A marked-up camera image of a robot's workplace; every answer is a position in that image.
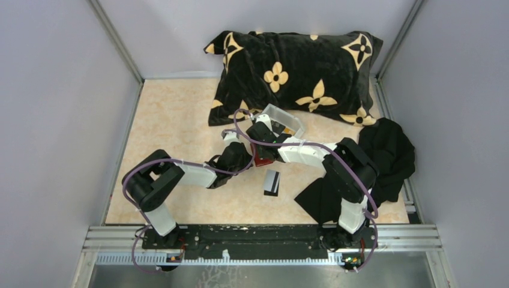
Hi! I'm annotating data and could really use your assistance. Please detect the black cards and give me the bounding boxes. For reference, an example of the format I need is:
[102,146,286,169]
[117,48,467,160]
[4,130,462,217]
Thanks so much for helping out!
[271,121,295,135]

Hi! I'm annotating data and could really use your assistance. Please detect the white plastic card box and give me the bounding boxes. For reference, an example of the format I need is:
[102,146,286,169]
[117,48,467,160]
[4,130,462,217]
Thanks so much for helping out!
[261,104,306,138]

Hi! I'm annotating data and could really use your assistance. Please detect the red card holder wallet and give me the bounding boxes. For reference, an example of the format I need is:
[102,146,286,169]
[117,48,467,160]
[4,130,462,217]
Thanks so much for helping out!
[251,144,279,167]

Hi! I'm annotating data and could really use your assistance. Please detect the silver card with black stripe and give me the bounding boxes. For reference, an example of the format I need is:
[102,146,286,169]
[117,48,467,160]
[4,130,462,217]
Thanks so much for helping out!
[264,170,280,185]

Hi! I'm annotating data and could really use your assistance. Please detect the black glossy credit card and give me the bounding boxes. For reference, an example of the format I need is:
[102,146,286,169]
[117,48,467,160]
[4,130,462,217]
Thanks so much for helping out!
[264,181,279,197]

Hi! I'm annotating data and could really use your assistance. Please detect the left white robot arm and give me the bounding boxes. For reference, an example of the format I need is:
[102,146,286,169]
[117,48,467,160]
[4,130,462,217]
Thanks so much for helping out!
[121,142,254,248]

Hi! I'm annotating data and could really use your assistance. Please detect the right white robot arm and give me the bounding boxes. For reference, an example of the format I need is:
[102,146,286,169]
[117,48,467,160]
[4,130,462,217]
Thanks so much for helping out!
[247,122,379,247]

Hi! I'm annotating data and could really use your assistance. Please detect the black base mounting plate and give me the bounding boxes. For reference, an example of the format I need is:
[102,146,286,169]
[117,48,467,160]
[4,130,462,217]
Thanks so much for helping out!
[142,224,375,260]

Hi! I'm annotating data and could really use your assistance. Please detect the black pillow with yellow flowers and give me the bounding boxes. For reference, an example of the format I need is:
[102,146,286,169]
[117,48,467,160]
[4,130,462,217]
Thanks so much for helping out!
[204,31,384,127]

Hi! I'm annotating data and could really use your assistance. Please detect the black cloth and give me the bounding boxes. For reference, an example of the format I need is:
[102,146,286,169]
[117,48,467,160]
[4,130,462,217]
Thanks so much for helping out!
[295,118,415,224]

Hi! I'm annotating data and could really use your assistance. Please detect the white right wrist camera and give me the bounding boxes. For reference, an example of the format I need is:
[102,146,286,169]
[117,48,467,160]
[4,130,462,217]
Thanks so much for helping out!
[251,113,272,130]

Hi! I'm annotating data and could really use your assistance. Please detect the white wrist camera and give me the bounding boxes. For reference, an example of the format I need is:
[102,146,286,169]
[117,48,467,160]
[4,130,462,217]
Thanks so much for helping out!
[221,131,241,147]
[251,113,272,130]

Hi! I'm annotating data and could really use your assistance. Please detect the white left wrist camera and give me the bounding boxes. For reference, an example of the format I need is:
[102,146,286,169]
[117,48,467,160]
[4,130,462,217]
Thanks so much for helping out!
[221,131,241,147]

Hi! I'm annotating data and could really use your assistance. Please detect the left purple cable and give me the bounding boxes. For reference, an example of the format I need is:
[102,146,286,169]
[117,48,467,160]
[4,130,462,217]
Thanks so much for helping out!
[121,128,256,275]

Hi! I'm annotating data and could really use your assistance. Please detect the purple cable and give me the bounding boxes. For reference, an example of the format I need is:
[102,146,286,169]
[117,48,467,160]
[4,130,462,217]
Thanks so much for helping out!
[232,108,379,273]
[121,128,256,275]

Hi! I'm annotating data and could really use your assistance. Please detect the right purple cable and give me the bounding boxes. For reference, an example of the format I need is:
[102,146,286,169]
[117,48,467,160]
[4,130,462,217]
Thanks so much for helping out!
[232,108,379,273]

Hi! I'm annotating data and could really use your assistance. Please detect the white slotted cable duct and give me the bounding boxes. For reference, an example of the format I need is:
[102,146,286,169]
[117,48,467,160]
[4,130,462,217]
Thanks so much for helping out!
[95,252,345,266]

